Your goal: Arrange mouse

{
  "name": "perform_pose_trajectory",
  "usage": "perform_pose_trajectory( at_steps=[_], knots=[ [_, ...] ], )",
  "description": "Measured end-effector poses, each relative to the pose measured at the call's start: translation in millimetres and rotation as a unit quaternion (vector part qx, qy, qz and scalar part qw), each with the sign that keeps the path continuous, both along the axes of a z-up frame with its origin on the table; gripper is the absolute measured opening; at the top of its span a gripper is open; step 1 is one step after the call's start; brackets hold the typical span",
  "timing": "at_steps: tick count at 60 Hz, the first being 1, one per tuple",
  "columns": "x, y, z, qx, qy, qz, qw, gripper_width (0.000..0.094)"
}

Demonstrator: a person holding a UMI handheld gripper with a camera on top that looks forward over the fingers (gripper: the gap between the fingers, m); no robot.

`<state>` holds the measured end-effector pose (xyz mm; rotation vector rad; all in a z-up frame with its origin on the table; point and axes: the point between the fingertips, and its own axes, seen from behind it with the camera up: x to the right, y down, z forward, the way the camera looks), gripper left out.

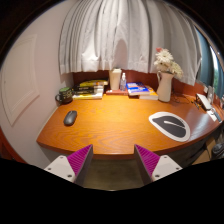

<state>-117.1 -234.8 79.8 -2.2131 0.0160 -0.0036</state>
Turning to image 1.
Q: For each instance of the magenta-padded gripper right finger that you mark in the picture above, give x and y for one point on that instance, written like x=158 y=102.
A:
x=165 y=166

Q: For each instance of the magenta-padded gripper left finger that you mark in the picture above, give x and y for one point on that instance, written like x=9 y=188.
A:
x=60 y=166

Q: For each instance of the black computer mouse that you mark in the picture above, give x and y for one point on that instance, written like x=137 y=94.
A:
x=70 y=117

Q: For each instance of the white and grey mouse pad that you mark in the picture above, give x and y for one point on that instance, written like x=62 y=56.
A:
x=170 y=126

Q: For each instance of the white paper sheet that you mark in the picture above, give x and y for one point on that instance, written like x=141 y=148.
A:
x=213 y=115

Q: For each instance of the dark green mug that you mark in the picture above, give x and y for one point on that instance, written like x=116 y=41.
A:
x=65 y=95

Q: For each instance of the yellow and white book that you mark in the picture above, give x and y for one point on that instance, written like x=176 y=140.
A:
x=86 y=96

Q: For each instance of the white ceramic jug vase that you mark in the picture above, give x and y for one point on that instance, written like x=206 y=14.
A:
x=165 y=88

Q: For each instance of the blue book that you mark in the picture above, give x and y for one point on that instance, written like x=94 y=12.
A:
x=136 y=88

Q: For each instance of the flat red box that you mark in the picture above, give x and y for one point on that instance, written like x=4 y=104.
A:
x=115 y=92

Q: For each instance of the yellow and black book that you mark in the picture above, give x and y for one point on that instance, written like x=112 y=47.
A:
x=95 y=82

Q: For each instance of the clear sanitizer bottle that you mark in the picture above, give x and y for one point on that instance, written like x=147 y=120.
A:
x=123 y=83

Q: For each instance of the beige tissue container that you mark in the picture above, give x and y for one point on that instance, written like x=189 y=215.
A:
x=115 y=79

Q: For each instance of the cream and pink flowers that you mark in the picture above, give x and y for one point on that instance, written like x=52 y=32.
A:
x=165 y=60

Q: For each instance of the window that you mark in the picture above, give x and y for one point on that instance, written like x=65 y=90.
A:
x=213 y=71

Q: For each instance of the white curtain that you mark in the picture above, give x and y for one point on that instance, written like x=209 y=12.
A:
x=126 y=33

